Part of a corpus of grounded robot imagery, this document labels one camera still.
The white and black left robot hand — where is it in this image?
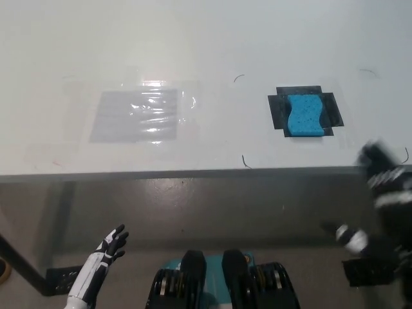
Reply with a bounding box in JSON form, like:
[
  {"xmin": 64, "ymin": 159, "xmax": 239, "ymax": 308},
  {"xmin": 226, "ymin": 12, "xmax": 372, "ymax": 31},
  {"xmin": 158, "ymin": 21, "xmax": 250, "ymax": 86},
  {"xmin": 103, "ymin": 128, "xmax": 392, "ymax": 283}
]
[{"xmin": 68, "ymin": 224, "xmax": 130, "ymax": 300}]

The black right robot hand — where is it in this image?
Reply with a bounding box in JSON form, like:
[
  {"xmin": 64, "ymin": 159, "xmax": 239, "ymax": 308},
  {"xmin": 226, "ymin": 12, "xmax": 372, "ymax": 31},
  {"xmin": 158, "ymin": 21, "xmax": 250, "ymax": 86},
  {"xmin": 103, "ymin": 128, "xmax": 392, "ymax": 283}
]
[{"xmin": 321, "ymin": 138, "xmax": 412, "ymax": 259}]

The blue wavy sponge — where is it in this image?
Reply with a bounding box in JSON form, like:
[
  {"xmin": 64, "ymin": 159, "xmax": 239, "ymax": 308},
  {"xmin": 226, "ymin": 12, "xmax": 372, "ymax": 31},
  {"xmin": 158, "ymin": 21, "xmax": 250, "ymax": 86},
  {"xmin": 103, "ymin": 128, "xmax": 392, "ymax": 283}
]
[{"xmin": 285, "ymin": 94, "xmax": 325, "ymax": 138}]

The black and teal robot body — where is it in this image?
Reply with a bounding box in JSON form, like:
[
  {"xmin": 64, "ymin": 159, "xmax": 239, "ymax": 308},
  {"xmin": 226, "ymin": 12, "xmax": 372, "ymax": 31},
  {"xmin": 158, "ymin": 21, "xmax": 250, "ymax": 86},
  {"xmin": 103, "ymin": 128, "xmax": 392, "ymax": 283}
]
[{"xmin": 144, "ymin": 249, "xmax": 302, "ymax": 309}]

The yellow tape roll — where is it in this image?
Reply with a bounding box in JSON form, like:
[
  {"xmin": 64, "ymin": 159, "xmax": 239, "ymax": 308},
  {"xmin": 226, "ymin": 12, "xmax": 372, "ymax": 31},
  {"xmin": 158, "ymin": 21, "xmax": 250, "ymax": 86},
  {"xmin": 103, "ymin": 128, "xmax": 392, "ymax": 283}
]
[{"xmin": 0, "ymin": 256, "xmax": 12, "ymax": 279}]

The black tape patch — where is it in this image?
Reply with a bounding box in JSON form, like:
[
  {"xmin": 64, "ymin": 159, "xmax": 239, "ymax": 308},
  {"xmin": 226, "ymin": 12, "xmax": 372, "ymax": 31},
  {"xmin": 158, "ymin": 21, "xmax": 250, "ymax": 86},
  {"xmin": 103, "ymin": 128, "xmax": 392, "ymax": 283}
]
[{"xmin": 267, "ymin": 85, "xmax": 346, "ymax": 138}]

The clear plastic sheet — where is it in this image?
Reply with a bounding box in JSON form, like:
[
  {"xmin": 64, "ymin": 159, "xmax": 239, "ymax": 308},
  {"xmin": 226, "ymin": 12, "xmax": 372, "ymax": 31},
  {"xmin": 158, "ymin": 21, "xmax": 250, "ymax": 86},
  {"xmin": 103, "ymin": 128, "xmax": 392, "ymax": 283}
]
[{"xmin": 89, "ymin": 88, "xmax": 179, "ymax": 144}]

